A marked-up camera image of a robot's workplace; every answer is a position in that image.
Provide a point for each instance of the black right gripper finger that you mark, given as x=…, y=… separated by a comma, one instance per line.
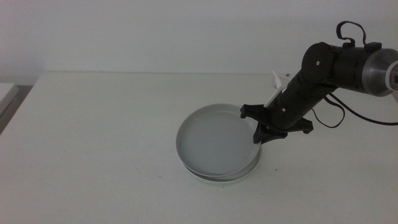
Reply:
x=257, y=133
x=275, y=136

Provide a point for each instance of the white shallow bowl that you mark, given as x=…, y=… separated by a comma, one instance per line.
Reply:
x=250, y=171

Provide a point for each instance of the grey shallow bowl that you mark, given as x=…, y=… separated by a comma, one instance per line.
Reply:
x=214, y=143

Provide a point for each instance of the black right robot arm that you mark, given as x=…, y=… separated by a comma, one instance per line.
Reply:
x=329, y=68

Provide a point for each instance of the white side furniture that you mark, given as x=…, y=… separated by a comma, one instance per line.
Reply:
x=6, y=93

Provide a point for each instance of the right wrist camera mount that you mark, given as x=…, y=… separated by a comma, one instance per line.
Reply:
x=278, y=87

